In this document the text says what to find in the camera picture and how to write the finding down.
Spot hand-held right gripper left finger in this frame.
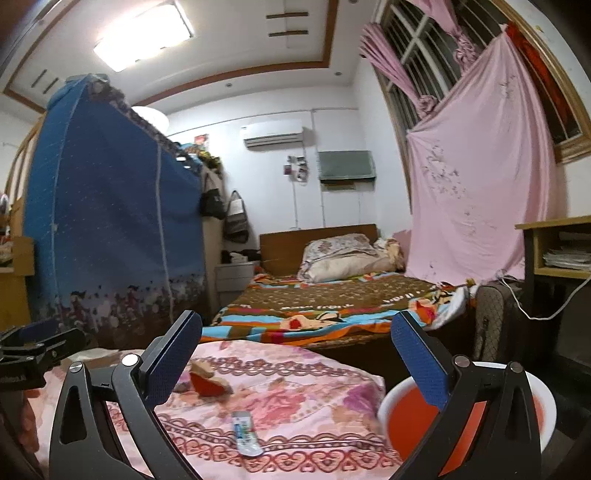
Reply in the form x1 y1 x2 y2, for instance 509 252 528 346
48 310 203 480

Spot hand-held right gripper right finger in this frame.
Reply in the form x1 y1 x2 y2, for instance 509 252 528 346
390 310 544 480

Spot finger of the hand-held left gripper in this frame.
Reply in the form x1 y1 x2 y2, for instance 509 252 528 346
0 320 48 344
0 328 86 370

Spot orange and tan wrapper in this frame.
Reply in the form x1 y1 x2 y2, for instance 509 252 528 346
191 360 234 397

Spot orange plastic bucket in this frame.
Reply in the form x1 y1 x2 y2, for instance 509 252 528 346
379 361 555 472

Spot white tube wrapper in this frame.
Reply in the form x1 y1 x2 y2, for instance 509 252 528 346
231 411 263 456

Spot checkered bag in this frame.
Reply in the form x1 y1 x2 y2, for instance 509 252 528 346
473 281 527 366

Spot white nightstand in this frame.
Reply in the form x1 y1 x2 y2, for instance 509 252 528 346
216 261 259 293

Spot brown patterned blanket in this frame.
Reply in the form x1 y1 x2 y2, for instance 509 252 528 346
201 272 476 347

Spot yellow bundled clothes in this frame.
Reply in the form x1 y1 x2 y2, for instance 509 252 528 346
376 237 405 269

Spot cream pillow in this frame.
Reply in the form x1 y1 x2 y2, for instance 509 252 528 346
307 256 398 284

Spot pink floral quilt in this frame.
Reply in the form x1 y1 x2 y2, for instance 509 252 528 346
18 340 403 480

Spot blue fabric wardrobe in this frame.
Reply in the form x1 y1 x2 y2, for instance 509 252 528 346
23 74 206 337

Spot floral pillow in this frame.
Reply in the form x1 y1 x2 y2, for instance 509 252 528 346
300 234 380 273

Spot grey tote bag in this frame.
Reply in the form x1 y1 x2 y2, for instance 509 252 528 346
224 190 250 246

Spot wooden bed headboard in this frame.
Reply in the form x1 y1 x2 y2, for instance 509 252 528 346
259 224 378 278

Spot black handbag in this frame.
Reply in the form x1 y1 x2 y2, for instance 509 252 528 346
199 171 227 220

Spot wooden desk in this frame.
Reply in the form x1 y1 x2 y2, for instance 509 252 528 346
515 217 591 370

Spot stack of papers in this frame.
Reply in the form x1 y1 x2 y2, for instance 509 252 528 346
542 240 591 271

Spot pink hanging sheet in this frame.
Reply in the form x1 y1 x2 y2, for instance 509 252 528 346
404 34 553 288

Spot white round lamp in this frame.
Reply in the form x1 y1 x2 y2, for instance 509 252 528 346
131 106 170 135

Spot white air conditioner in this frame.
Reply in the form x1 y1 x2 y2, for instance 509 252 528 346
242 121 305 149

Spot pink tied curtain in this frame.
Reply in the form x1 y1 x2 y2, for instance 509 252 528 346
418 0 479 64
360 23 437 119

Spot ceiling light panel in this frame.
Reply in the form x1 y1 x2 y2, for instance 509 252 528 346
92 0 195 73

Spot red cloth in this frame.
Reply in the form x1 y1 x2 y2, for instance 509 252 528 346
505 23 562 100

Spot wooden bunk frame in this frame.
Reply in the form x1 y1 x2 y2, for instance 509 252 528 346
0 124 43 324

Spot white cable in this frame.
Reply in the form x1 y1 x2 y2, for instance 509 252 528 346
496 274 591 320

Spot green covered wall unit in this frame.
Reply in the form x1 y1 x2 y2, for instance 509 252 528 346
316 150 375 182

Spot wall socket with plugs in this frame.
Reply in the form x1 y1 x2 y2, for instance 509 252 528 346
284 157 308 184

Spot barred window wooden frame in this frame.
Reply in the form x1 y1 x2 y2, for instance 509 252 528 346
369 0 591 163

